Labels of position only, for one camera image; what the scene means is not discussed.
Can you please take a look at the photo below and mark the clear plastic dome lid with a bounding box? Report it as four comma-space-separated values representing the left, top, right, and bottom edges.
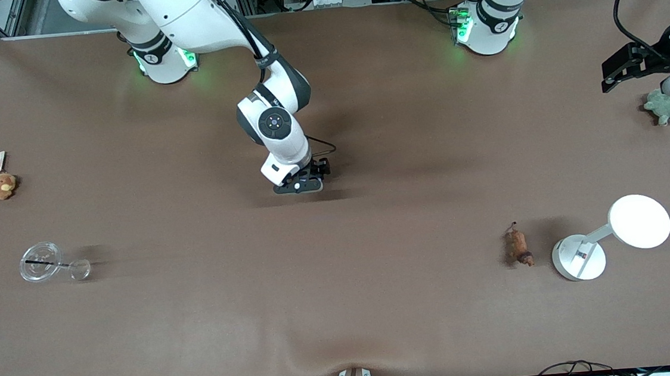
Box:
18, 241, 67, 284

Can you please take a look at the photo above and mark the green plush turtle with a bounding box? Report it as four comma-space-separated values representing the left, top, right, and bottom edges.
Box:
643, 88, 670, 128

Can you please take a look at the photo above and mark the brown lion statue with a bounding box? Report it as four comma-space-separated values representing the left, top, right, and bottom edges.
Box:
503, 220, 535, 269

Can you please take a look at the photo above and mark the black drinking straw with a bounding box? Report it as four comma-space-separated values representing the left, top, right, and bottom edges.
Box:
25, 256, 71, 271

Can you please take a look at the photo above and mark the brown plush bear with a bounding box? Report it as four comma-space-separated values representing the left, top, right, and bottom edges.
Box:
0, 172, 20, 201

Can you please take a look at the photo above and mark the black floor cable bundle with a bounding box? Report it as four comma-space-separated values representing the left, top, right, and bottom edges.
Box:
537, 358, 616, 376

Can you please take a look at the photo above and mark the white round-head desk lamp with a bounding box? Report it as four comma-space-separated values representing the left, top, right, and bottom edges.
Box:
547, 192, 670, 284

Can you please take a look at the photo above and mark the small clear plastic cup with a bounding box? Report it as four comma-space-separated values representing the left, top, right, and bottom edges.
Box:
69, 258, 92, 282

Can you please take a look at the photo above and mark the brown table cloth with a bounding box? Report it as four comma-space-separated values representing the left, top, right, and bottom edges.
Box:
0, 0, 670, 376

